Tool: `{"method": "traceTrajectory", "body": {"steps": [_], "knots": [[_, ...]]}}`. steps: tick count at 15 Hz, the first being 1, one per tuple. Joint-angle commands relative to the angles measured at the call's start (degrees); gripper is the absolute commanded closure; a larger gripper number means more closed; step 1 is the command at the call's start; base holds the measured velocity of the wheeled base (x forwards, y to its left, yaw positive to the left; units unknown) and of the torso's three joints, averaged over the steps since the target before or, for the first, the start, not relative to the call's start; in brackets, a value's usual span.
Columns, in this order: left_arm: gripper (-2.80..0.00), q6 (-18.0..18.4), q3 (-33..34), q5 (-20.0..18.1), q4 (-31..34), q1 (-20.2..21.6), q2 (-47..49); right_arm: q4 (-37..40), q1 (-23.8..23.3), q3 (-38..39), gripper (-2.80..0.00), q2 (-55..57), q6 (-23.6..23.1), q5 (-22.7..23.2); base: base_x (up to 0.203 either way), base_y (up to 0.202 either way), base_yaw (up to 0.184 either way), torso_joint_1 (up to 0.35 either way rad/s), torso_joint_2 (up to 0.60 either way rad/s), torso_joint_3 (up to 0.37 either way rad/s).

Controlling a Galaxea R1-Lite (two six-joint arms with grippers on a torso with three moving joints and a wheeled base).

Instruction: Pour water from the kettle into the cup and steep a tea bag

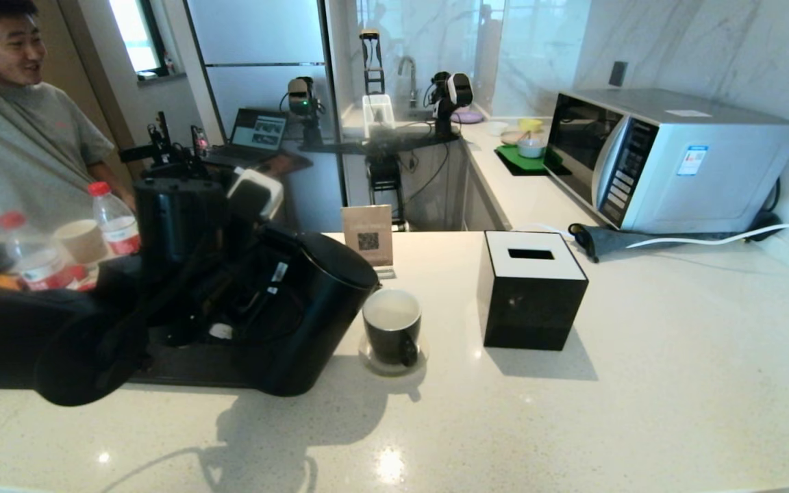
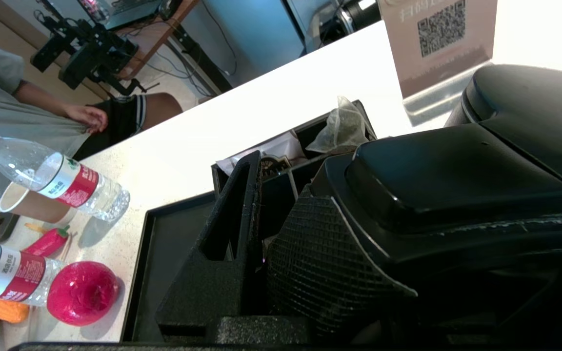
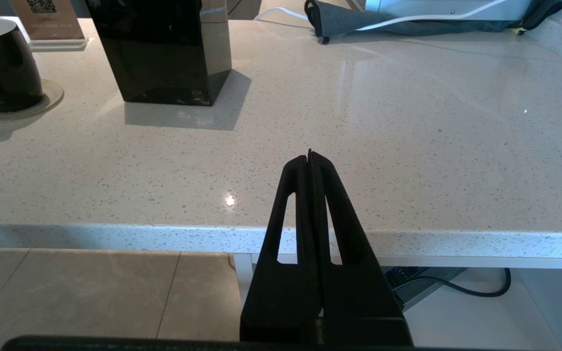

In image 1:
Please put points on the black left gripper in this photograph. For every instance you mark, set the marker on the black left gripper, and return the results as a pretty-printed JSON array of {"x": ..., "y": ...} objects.
[{"x": 230, "y": 274}]

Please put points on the black electric kettle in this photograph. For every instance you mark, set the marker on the black electric kettle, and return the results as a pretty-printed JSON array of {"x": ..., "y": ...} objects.
[{"x": 319, "y": 329}]

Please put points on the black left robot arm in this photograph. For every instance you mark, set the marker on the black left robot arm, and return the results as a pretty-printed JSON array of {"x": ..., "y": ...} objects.
[{"x": 59, "y": 335}]

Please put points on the black serving tray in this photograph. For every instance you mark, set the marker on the black serving tray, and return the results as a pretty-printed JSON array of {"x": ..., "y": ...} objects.
[{"x": 182, "y": 366}]

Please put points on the clear water bottle red cap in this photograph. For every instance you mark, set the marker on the clear water bottle red cap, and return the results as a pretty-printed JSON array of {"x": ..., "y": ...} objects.
[
  {"x": 38, "y": 260},
  {"x": 117, "y": 226}
]

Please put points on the brown wooden desk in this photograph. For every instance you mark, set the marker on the brown wooden desk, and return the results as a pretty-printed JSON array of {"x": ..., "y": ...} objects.
[{"x": 292, "y": 163}]

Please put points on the black desk mounted device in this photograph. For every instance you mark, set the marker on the black desk mounted device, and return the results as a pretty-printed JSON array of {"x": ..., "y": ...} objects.
[{"x": 168, "y": 161}]

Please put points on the QR code acrylic sign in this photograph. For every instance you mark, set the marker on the QR code acrylic sign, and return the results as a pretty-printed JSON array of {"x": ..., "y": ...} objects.
[{"x": 367, "y": 233}]

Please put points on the black laptop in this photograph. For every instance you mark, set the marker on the black laptop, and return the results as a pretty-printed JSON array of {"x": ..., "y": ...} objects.
[{"x": 261, "y": 130}]

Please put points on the brown paper cup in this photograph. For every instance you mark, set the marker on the brown paper cup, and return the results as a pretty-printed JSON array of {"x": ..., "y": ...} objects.
[{"x": 83, "y": 243}]

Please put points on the black mug white inside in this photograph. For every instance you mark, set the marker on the black mug white inside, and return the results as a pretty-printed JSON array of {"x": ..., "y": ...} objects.
[{"x": 387, "y": 342}]

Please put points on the black background robot stand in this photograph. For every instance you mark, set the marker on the black background robot stand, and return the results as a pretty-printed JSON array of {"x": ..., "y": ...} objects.
[{"x": 384, "y": 178}]

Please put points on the black sensor head green light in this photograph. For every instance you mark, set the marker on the black sensor head green light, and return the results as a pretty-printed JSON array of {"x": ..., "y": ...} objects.
[{"x": 302, "y": 96}]

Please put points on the white plastic rack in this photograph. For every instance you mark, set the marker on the white plastic rack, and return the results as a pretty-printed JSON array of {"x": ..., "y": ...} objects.
[{"x": 377, "y": 116}]

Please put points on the silver refrigerator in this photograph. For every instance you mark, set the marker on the silver refrigerator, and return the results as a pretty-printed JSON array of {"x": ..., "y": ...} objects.
[{"x": 257, "y": 34}]

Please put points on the person in grey t-shirt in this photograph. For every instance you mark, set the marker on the person in grey t-shirt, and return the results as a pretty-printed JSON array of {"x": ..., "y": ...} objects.
[{"x": 18, "y": 137}]

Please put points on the chrome sink faucet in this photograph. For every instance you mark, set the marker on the chrome sink faucet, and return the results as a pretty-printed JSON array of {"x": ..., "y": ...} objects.
[{"x": 408, "y": 65}]

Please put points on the purple plate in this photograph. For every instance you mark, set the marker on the purple plate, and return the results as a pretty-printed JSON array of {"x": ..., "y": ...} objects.
[{"x": 468, "y": 116}]

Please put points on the black tissue box white top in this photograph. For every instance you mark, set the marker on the black tissue box white top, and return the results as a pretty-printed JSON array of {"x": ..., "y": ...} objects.
[{"x": 531, "y": 308}]

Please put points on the small white bowl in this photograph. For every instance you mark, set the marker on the small white bowl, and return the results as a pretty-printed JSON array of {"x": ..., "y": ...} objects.
[{"x": 496, "y": 128}]

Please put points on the green mat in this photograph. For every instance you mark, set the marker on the green mat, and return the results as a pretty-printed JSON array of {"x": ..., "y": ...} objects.
[{"x": 518, "y": 161}]

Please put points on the tan small dish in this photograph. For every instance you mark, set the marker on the tan small dish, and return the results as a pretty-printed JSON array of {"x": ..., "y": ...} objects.
[{"x": 511, "y": 138}]

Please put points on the white bowl with spoon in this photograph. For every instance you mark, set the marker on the white bowl with spoon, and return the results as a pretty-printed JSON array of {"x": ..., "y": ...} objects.
[{"x": 530, "y": 148}]

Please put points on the yellow bowl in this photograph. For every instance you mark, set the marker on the yellow bowl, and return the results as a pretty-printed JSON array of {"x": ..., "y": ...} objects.
[{"x": 530, "y": 125}]

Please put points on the silver microwave oven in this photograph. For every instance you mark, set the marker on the silver microwave oven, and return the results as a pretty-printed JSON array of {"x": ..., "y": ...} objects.
[{"x": 709, "y": 171}]

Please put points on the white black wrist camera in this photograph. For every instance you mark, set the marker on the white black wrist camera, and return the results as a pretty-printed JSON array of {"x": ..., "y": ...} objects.
[{"x": 257, "y": 192}]

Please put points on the window with dark frame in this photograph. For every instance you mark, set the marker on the window with dark frame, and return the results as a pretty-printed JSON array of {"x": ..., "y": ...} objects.
[{"x": 138, "y": 34}]

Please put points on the dark wall socket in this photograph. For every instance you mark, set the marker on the dark wall socket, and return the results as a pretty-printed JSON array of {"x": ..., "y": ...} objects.
[{"x": 617, "y": 74}]

